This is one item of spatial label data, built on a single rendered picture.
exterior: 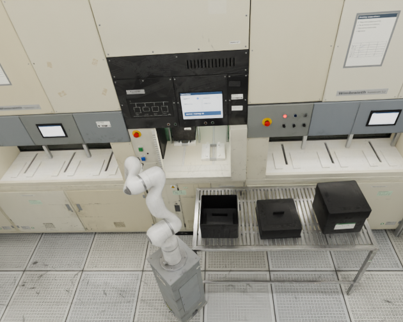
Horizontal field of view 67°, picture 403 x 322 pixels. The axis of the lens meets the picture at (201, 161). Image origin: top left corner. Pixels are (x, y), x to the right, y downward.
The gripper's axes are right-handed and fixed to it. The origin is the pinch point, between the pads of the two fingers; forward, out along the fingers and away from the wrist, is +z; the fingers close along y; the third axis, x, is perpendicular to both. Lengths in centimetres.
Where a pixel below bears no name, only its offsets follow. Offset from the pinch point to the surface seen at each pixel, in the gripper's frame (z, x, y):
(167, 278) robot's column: -71, -44, 24
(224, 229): -40, -32, 64
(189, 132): 54, -17, 34
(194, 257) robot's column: -56, -44, 42
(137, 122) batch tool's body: 12.4, 26.0, 3.4
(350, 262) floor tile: -19, -120, 179
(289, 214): -27, -34, 112
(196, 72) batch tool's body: 13, 62, 50
